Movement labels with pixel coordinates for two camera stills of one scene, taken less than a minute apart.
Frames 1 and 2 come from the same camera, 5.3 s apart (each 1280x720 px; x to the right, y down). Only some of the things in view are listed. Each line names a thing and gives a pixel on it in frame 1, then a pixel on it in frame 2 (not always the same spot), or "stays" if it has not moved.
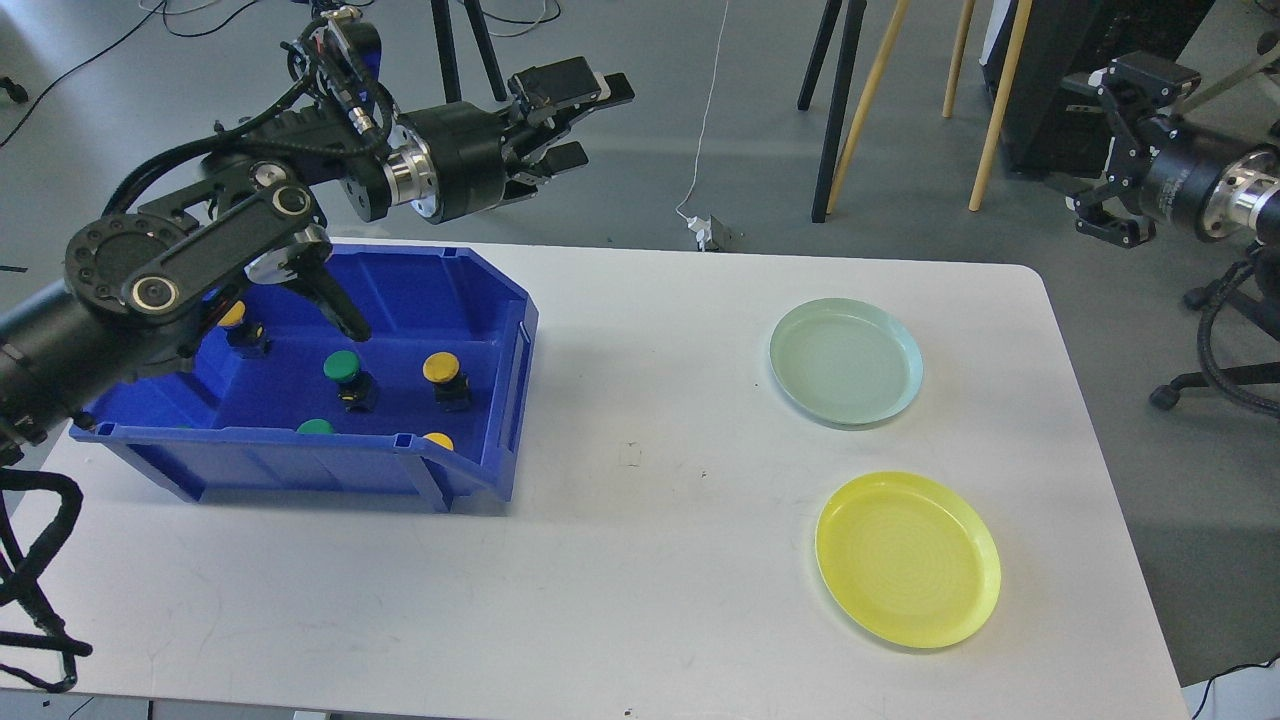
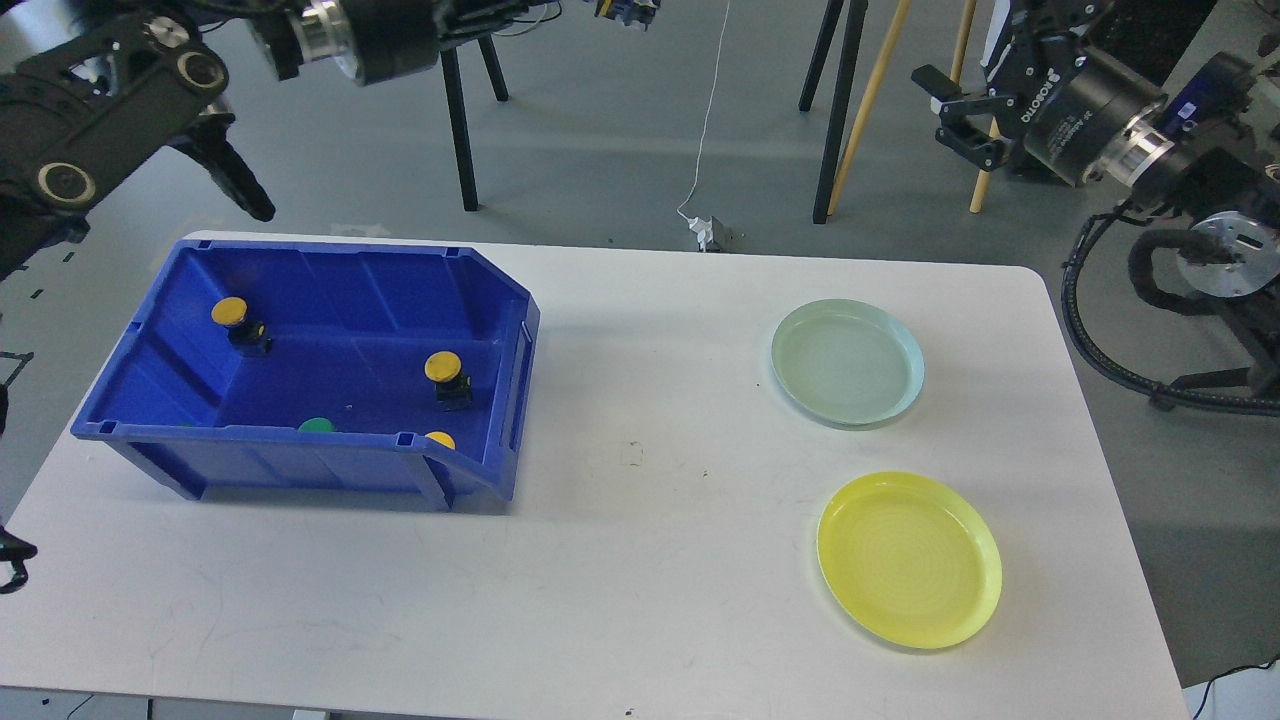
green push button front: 315,426 stays
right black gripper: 1183,160 to 1073,107
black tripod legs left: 440,10 stays
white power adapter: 703,229 stays
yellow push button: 451,387 stays
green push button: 357,391 to 628,11
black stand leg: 842,92 stays
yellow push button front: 440,439 stays
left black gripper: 449,161 to 391,38
